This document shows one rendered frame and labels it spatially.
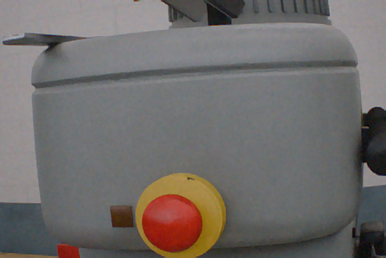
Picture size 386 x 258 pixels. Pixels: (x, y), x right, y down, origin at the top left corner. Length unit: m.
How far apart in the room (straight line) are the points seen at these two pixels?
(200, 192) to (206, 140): 0.04
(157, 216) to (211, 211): 0.04
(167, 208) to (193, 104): 0.08
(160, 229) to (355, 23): 4.49
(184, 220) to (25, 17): 4.87
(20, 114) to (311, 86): 4.84
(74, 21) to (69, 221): 4.66
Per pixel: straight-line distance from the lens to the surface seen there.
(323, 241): 0.75
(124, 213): 0.67
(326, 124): 0.66
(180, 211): 0.62
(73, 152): 0.68
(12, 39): 0.63
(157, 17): 5.20
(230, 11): 0.85
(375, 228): 0.96
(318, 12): 1.07
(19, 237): 5.56
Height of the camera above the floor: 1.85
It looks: 3 degrees down
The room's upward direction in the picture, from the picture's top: 4 degrees counter-clockwise
